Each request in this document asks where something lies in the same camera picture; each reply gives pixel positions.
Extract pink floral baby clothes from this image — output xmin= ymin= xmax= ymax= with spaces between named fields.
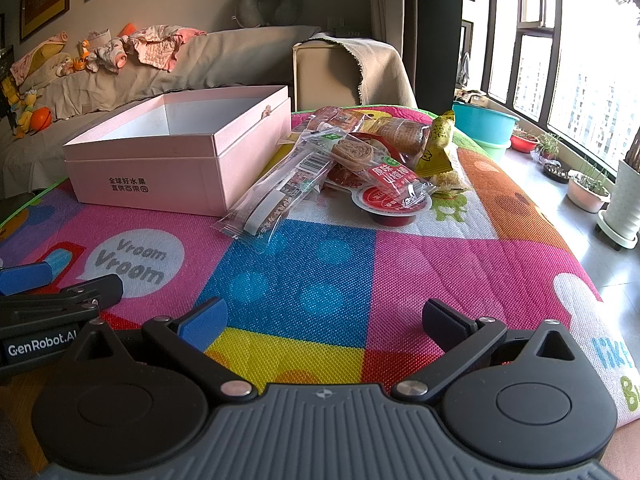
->
xmin=127 ymin=25 xmax=208 ymax=72

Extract yellow plush toy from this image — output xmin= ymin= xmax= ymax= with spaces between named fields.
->
xmin=0 ymin=75 xmax=39 ymax=139

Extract small green potted plant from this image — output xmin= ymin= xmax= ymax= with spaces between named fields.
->
xmin=534 ymin=132 xmax=562 ymax=164

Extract red plastic basin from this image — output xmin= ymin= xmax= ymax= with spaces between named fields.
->
xmin=510 ymin=132 xmax=539 ymax=154

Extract brown bread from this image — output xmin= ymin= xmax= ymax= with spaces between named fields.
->
xmin=372 ymin=117 xmax=432 ymax=157

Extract grey covered sofa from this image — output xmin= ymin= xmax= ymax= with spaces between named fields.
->
xmin=0 ymin=25 xmax=322 ymax=196

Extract pale crispy snack packet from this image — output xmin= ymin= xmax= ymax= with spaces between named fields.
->
xmin=425 ymin=169 xmax=472 ymax=197

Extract pale pot with sprouts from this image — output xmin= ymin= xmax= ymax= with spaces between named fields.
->
xmin=567 ymin=160 xmax=612 ymax=214

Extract small orange toy figures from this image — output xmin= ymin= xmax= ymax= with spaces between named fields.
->
xmin=64 ymin=39 xmax=97 ymax=77

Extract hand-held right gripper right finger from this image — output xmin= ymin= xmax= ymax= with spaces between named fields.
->
xmin=391 ymin=299 xmax=581 ymax=403

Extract tall white plant pot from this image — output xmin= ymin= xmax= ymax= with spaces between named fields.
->
xmin=595 ymin=125 xmax=640 ymax=252

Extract green plastic basin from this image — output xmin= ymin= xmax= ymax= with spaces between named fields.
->
xmin=470 ymin=137 xmax=512 ymax=164

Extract clear round cookie packet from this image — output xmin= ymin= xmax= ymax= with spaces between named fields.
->
xmin=300 ymin=130 xmax=437 ymax=211

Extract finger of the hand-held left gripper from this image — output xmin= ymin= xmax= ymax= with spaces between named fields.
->
xmin=0 ymin=264 xmax=57 ymax=297
xmin=0 ymin=276 xmax=124 ymax=333

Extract red jelly cup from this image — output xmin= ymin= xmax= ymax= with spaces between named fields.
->
xmin=350 ymin=185 xmax=434 ymax=227

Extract teal plastic basin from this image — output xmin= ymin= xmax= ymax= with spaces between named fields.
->
xmin=452 ymin=101 xmax=521 ymax=144

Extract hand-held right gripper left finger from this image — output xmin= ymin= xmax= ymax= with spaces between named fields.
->
xmin=75 ymin=297 xmax=253 ymax=398

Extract dark curtain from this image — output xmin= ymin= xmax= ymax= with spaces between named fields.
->
xmin=402 ymin=0 xmax=468 ymax=111

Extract cream ottoman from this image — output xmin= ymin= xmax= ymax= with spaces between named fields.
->
xmin=292 ymin=41 xmax=362 ymax=112

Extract pink cardboard box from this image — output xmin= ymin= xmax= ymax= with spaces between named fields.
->
xmin=62 ymin=85 xmax=292 ymax=216

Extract white pink baby garment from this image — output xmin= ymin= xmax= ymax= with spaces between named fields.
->
xmin=87 ymin=30 xmax=132 ymax=74

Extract colourful cartoon play mat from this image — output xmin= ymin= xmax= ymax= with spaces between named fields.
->
xmin=0 ymin=105 xmax=640 ymax=431

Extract pink folded blanket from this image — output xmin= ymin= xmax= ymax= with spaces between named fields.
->
xmin=10 ymin=30 xmax=71 ymax=86

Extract clear pastry packets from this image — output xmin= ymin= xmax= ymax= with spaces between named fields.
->
xmin=304 ymin=106 xmax=367 ymax=136

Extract black window frame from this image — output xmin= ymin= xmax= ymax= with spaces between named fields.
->
xmin=462 ymin=0 xmax=640 ymax=161

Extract dark shallow plant tray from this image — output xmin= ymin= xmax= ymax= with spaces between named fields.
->
xmin=542 ymin=162 xmax=572 ymax=184

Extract yellow snack packet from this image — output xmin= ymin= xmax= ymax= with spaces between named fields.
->
xmin=416 ymin=110 xmax=457 ymax=179

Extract long clear snack packet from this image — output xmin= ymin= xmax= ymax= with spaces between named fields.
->
xmin=212 ymin=160 xmax=306 ymax=244

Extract grey neck pillow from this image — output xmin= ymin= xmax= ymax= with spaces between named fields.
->
xmin=235 ymin=0 xmax=304 ymax=29

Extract clear barcode snack packet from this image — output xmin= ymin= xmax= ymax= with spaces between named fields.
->
xmin=276 ymin=131 xmax=332 ymax=197

